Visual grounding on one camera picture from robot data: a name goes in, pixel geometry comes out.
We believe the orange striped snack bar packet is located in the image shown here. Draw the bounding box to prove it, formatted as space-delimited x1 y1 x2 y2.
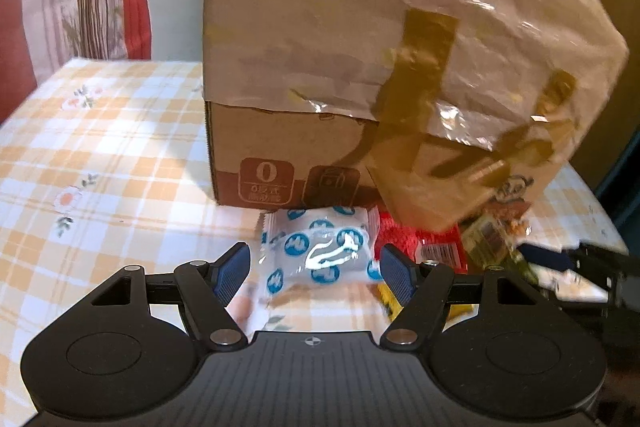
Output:
461 215 528 275

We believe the white blue dotted candy packet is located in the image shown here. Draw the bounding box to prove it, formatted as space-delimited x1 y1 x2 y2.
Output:
257 206 382 301

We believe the plaid floral tablecloth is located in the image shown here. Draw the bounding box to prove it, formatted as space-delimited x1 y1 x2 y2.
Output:
1 60 629 426

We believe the cardboard box with panda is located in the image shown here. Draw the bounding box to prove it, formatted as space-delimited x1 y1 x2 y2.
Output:
202 0 630 233

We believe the translucent plastic bag liner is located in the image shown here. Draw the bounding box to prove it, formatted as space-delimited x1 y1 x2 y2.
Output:
202 0 630 233

